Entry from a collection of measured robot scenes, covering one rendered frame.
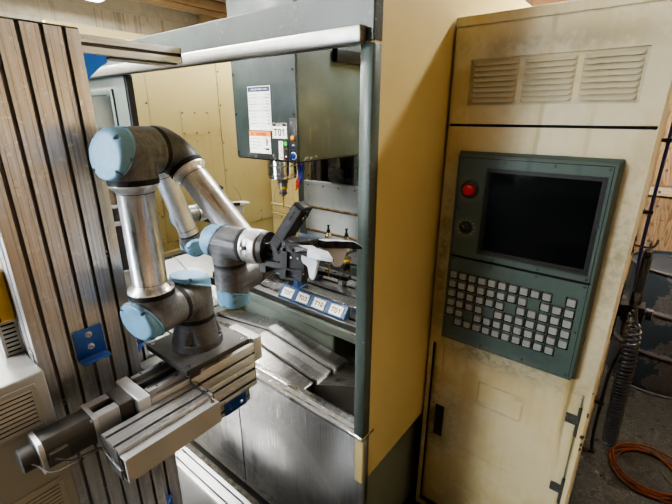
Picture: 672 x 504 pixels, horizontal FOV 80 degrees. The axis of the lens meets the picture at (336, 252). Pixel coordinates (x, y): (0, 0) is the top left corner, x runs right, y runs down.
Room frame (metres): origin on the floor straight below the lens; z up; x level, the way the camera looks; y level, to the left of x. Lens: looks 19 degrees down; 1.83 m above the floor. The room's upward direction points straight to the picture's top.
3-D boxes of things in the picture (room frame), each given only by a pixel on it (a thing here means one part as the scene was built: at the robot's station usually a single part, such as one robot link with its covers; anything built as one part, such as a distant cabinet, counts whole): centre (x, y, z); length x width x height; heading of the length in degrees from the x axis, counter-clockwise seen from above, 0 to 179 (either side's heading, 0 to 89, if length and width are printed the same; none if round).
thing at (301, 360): (1.81, 0.39, 0.70); 0.90 x 0.30 x 0.16; 51
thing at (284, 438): (1.74, 0.70, 0.40); 2.08 x 0.07 x 0.80; 51
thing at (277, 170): (2.24, 0.30, 1.56); 0.16 x 0.16 x 0.12
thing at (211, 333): (1.09, 0.43, 1.21); 0.15 x 0.15 x 0.10
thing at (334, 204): (2.59, 0.02, 1.16); 0.48 x 0.05 x 0.51; 51
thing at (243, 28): (1.73, 0.71, 2.06); 2.08 x 0.04 x 0.12; 51
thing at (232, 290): (0.88, 0.24, 1.46); 0.11 x 0.08 x 0.11; 156
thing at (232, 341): (1.08, 0.44, 1.13); 0.36 x 0.22 x 0.06; 142
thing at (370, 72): (1.09, -0.09, 1.40); 0.04 x 0.04 x 1.20; 51
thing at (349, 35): (1.70, 0.73, 2.01); 2.04 x 0.03 x 0.04; 51
